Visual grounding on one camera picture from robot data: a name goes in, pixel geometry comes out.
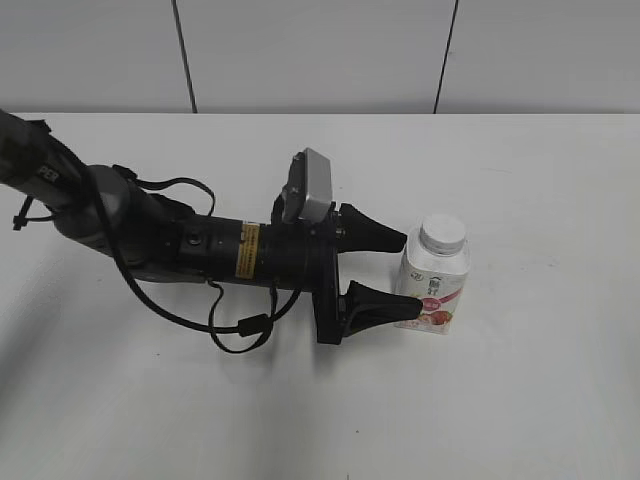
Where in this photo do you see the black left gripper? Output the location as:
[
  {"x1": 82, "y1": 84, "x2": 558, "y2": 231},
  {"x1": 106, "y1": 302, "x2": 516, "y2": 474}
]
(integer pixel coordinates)
[{"x1": 259, "y1": 196, "x2": 423, "y2": 345}]

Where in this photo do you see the white yili changqing yogurt bottle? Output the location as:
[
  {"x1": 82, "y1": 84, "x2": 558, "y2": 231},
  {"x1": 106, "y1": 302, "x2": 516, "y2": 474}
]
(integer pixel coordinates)
[{"x1": 395, "y1": 222, "x2": 471, "y2": 335}]

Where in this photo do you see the white bottle cap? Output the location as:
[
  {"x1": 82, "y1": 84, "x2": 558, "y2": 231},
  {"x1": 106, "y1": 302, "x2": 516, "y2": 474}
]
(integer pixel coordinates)
[{"x1": 418, "y1": 214, "x2": 467, "y2": 256}]

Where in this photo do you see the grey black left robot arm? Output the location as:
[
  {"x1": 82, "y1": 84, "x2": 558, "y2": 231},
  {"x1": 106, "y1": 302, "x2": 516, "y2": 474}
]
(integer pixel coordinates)
[{"x1": 1, "y1": 113, "x2": 422, "y2": 347}]

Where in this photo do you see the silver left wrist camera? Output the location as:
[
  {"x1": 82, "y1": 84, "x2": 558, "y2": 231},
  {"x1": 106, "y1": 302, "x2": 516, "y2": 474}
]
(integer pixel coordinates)
[{"x1": 281, "y1": 148, "x2": 333, "y2": 224}]

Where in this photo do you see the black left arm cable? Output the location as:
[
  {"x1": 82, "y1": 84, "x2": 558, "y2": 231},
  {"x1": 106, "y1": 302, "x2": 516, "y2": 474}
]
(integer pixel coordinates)
[{"x1": 74, "y1": 159, "x2": 306, "y2": 354}]

